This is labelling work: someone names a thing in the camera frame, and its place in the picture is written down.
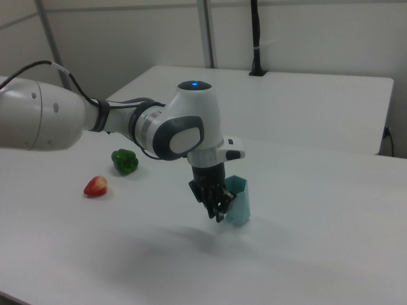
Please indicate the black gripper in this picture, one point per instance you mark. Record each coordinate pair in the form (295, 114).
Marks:
(208, 179)

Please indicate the light blue hexagonal mug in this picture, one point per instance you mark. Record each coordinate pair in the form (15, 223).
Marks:
(240, 203)

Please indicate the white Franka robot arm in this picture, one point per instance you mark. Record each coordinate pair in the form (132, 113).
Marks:
(95, 120)

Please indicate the dark green bell pepper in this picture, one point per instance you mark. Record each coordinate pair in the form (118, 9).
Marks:
(125, 162)

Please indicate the red strawberry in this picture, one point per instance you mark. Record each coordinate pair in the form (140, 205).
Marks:
(96, 187)

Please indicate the black camera stand pole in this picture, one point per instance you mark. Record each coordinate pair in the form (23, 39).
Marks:
(257, 38)

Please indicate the grey partition post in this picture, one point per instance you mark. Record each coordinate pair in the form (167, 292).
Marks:
(52, 41)
(206, 31)

